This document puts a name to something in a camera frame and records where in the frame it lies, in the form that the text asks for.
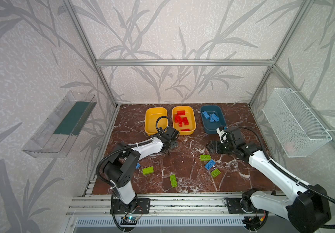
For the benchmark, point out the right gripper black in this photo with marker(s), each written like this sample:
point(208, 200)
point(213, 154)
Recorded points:
point(214, 146)

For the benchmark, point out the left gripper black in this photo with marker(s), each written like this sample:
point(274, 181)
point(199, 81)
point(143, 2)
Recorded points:
point(170, 142)

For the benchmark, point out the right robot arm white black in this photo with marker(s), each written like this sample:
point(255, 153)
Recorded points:
point(305, 206)

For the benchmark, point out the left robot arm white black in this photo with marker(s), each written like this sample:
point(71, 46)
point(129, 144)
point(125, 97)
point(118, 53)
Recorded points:
point(117, 168)

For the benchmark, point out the green lego centre right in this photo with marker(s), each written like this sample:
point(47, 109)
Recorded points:
point(205, 157)

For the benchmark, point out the dark teal plastic bin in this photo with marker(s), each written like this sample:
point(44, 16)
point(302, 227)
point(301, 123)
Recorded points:
point(211, 127)

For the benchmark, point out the green lego front right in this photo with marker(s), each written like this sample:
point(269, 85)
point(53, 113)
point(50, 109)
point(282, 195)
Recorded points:
point(215, 173)

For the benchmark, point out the left yellow plastic bin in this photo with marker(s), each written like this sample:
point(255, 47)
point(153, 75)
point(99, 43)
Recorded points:
point(151, 116)

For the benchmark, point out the yellow plastic bin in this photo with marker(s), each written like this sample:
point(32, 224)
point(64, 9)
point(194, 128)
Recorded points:
point(189, 113)
point(151, 116)

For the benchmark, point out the middle yellow plastic bin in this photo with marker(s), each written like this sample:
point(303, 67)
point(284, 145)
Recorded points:
point(189, 113)

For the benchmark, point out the green lego front left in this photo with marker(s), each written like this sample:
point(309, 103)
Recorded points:
point(148, 170)

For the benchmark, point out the long green lego front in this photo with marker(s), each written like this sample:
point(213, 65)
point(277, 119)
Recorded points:
point(173, 181)

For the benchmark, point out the right wiring connector bundle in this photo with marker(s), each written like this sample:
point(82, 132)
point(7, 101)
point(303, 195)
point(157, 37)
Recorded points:
point(254, 223)

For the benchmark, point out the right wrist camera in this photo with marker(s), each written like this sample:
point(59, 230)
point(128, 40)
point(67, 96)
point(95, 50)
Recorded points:
point(222, 134)

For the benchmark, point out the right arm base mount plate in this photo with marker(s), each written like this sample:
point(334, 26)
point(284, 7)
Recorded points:
point(240, 206)

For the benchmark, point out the aluminium front rail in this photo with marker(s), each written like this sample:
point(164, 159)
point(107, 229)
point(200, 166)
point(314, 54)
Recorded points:
point(186, 204)

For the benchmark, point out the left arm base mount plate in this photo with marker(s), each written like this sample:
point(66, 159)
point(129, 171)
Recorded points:
point(136, 206)

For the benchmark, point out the white wire mesh basket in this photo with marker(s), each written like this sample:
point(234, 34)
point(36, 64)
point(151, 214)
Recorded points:
point(298, 130)

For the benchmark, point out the green circuit board with wires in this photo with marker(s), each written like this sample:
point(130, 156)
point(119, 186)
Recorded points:
point(129, 220)

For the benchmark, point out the clear plastic wall tray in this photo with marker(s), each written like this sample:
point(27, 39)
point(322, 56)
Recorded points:
point(58, 133)

